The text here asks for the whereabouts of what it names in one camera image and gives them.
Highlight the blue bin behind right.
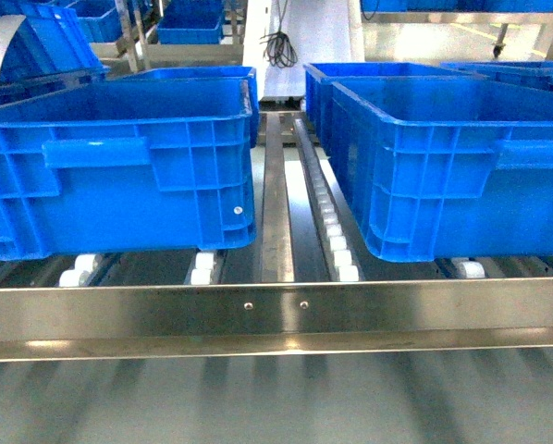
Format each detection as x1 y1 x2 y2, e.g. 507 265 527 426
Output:
303 62 470 156

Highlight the blue bin front right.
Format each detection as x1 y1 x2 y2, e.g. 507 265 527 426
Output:
330 77 553 263

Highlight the tilted blue bin behind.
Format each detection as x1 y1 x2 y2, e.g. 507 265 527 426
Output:
0 1 104 85

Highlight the black coiled cable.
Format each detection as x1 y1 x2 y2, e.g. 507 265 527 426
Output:
260 0 300 69

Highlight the blue bin front left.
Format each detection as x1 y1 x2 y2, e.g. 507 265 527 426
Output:
0 79 256 261

